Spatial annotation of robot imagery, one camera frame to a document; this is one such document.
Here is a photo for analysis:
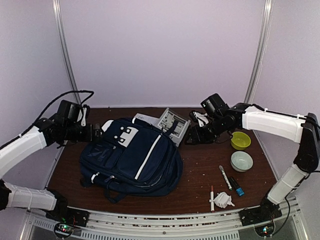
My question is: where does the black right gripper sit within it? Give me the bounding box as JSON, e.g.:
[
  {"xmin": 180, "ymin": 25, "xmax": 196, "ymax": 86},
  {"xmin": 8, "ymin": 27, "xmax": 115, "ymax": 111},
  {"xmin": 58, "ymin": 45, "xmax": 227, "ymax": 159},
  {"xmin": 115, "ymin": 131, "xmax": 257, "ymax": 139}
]
[{"xmin": 184, "ymin": 115, "xmax": 227, "ymax": 146}]

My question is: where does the black white illustrated book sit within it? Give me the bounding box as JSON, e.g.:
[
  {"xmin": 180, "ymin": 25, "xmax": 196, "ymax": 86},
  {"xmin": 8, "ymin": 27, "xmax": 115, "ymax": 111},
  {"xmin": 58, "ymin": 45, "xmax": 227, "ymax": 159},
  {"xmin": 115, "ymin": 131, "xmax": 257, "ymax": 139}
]
[{"xmin": 155, "ymin": 108, "xmax": 191, "ymax": 147}]

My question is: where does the navy blue student backpack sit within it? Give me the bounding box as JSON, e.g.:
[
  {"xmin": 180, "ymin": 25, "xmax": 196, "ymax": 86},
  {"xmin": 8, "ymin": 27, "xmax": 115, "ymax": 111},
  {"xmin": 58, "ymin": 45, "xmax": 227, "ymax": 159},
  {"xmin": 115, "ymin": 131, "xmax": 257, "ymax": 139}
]
[{"xmin": 79, "ymin": 117, "xmax": 184, "ymax": 204}]

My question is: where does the grey cover thick book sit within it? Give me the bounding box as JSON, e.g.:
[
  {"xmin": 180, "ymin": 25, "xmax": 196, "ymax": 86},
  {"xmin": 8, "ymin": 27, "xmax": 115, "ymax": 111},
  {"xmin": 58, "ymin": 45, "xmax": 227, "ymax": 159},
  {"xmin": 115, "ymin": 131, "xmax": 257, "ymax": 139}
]
[{"xmin": 134, "ymin": 113, "xmax": 159, "ymax": 126}]

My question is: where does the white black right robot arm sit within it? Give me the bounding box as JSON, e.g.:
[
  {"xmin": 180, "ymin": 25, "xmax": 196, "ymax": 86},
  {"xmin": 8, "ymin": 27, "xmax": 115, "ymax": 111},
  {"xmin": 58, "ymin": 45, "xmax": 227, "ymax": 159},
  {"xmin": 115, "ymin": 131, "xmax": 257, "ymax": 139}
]
[{"xmin": 185, "ymin": 93, "xmax": 320, "ymax": 221}]

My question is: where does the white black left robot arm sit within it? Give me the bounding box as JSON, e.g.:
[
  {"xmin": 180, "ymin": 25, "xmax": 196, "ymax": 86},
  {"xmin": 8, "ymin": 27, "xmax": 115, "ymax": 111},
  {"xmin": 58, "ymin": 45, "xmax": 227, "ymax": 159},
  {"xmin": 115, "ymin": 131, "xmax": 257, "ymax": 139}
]
[{"xmin": 0, "ymin": 100, "xmax": 106, "ymax": 222}]

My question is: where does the grey marker pen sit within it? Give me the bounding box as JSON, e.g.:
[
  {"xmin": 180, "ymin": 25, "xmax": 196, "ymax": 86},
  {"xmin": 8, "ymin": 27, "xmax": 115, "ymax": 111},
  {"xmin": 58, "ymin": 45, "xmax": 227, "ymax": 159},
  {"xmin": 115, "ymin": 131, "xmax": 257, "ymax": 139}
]
[{"xmin": 219, "ymin": 165, "xmax": 233, "ymax": 191}]

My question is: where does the yellow green bowl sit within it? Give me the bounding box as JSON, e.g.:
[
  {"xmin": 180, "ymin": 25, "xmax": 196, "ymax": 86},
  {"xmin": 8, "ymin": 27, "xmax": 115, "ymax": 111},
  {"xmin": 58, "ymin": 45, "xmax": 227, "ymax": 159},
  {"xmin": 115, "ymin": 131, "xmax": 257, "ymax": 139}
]
[{"xmin": 231, "ymin": 131, "xmax": 252, "ymax": 151}]

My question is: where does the pale blue ceramic bowl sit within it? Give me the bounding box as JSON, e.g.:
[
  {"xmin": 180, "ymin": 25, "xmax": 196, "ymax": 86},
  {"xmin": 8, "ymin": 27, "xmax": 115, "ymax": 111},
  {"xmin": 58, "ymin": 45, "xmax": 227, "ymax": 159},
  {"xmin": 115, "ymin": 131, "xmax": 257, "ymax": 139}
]
[{"xmin": 230, "ymin": 151, "xmax": 254, "ymax": 173}]

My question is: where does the white red-capped pen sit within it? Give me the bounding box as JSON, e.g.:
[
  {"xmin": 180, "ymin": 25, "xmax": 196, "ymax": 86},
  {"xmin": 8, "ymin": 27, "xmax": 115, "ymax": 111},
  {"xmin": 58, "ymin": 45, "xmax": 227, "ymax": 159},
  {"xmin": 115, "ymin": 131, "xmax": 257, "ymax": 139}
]
[{"xmin": 209, "ymin": 185, "xmax": 215, "ymax": 213}]

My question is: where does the black blue marker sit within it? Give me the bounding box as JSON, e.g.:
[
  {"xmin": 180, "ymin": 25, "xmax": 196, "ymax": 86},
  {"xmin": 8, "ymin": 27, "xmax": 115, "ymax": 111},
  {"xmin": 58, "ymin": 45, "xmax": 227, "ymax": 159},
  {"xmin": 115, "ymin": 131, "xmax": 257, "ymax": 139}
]
[{"xmin": 229, "ymin": 176, "xmax": 245, "ymax": 197}]

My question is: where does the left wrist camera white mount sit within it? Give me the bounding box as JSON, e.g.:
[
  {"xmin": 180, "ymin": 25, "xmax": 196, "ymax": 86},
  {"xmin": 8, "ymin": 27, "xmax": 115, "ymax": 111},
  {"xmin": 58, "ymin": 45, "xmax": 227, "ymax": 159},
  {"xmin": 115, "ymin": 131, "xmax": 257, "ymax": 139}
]
[{"xmin": 78, "ymin": 104, "xmax": 91, "ymax": 127}]

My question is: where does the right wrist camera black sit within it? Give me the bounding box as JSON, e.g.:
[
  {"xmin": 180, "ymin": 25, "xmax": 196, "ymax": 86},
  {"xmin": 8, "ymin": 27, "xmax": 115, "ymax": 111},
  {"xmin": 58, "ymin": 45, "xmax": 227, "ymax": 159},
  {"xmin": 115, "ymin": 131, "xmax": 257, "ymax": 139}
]
[{"xmin": 189, "ymin": 110, "xmax": 212, "ymax": 128}]

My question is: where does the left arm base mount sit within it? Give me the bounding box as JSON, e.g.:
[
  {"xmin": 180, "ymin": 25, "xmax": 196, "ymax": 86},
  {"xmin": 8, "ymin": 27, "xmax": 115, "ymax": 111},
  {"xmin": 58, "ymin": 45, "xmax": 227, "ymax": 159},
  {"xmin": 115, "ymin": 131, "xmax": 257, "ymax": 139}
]
[{"xmin": 44, "ymin": 189, "xmax": 90, "ymax": 240}]

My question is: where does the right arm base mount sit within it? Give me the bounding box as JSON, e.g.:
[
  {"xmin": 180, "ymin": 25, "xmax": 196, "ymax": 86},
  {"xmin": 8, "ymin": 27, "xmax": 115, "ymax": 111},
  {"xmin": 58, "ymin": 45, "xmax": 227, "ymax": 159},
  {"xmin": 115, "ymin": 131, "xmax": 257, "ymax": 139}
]
[{"xmin": 238, "ymin": 196, "xmax": 291, "ymax": 239}]

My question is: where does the aluminium front rail frame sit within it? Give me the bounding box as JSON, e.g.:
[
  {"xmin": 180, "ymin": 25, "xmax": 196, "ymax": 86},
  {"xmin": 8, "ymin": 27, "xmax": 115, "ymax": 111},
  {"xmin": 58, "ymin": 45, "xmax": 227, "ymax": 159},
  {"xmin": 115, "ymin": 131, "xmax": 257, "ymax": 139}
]
[{"xmin": 23, "ymin": 197, "xmax": 308, "ymax": 240}]

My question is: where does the right aluminium corner post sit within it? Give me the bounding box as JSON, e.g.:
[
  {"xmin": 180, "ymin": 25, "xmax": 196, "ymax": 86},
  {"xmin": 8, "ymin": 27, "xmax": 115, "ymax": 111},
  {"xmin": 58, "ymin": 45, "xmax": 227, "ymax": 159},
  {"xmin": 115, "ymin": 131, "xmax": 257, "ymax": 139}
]
[{"xmin": 244, "ymin": 0, "xmax": 274, "ymax": 104}]

